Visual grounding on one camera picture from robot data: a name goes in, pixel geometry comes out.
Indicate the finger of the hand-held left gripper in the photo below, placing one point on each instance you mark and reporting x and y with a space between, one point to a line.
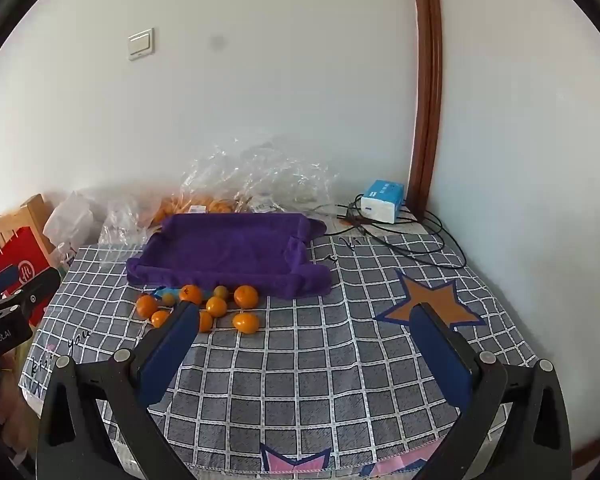
37 287
0 280

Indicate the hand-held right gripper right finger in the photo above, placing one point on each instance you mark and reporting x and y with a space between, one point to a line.
442 355

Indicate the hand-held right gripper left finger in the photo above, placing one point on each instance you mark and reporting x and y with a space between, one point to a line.
167 355

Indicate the small greenish fruit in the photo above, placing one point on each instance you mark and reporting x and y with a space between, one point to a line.
168 299
221 291

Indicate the mandarin with black mark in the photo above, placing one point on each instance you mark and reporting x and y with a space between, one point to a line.
190 296

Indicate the purple towel-lined tray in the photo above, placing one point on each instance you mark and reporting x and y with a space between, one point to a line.
230 250

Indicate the person's left forearm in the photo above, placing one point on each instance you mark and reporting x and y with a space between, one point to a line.
15 410

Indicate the red paper bag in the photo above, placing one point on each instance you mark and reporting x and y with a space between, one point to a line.
20 260

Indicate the clear plastic bottle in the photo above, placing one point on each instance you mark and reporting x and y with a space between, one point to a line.
64 255

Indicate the brown cardboard box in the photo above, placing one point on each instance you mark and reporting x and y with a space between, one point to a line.
30 215

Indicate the white plastic bag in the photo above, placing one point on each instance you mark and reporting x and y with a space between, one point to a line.
67 220

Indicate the small crumpled clear bag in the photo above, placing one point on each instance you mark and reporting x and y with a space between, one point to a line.
125 222

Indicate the grey checked star tablecloth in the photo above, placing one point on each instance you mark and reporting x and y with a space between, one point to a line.
305 360

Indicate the pile of bagged mandarins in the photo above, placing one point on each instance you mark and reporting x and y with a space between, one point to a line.
180 206

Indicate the blue white tissue pack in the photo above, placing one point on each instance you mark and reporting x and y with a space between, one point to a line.
380 202

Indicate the large clear plastic bag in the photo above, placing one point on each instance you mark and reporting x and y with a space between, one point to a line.
280 175

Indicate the white wall switch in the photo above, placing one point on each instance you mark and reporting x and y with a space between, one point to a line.
141 44

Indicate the brown wooden door frame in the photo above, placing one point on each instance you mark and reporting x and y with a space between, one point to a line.
427 85

